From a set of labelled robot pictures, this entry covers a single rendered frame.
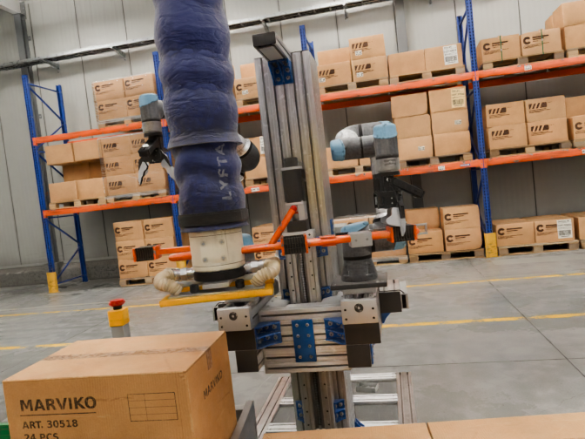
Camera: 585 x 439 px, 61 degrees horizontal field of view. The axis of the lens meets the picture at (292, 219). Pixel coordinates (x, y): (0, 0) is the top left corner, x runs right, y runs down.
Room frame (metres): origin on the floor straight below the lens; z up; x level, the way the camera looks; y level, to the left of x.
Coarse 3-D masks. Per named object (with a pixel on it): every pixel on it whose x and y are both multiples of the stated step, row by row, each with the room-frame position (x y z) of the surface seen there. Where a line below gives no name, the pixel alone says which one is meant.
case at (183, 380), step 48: (144, 336) 1.85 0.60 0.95; (192, 336) 1.77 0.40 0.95; (48, 384) 1.49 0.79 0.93; (96, 384) 1.46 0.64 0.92; (144, 384) 1.44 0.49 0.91; (192, 384) 1.45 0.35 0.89; (48, 432) 1.49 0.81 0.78; (96, 432) 1.46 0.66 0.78; (144, 432) 1.44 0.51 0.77; (192, 432) 1.42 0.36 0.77
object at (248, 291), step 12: (192, 288) 1.51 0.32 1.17; (216, 288) 1.55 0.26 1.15; (228, 288) 1.52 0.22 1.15; (240, 288) 1.50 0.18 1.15; (252, 288) 1.49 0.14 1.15; (264, 288) 1.49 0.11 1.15; (168, 300) 1.47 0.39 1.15; (180, 300) 1.47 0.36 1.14; (192, 300) 1.47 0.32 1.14; (204, 300) 1.47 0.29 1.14; (216, 300) 1.47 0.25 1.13
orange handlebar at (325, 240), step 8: (376, 232) 1.64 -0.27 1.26; (384, 232) 1.60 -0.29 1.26; (312, 240) 1.59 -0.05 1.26; (320, 240) 1.59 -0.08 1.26; (328, 240) 1.59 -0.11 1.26; (336, 240) 1.59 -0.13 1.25; (344, 240) 1.59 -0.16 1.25; (160, 248) 1.88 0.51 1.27; (168, 248) 1.86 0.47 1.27; (176, 248) 1.86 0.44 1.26; (184, 248) 1.86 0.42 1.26; (248, 248) 1.59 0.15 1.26; (256, 248) 1.59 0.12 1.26; (264, 248) 1.59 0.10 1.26; (272, 248) 1.59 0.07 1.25; (280, 248) 1.59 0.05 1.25; (176, 256) 1.58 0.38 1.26; (184, 256) 1.58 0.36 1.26
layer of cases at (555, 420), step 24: (288, 432) 1.80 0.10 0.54; (312, 432) 1.78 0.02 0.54; (336, 432) 1.76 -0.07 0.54; (360, 432) 1.74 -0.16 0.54; (384, 432) 1.72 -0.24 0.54; (408, 432) 1.70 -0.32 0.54; (432, 432) 1.68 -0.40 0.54; (456, 432) 1.67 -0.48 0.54; (480, 432) 1.65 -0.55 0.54; (504, 432) 1.63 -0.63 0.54; (528, 432) 1.61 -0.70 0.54; (552, 432) 1.60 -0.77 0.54; (576, 432) 1.58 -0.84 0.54
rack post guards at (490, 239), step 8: (488, 240) 8.06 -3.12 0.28; (488, 248) 8.06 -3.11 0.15; (496, 248) 8.05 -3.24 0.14; (488, 256) 8.06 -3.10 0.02; (496, 256) 8.04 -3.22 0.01; (176, 264) 9.13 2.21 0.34; (184, 264) 9.10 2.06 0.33; (48, 280) 9.63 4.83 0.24; (56, 280) 9.65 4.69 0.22; (56, 288) 9.62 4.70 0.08
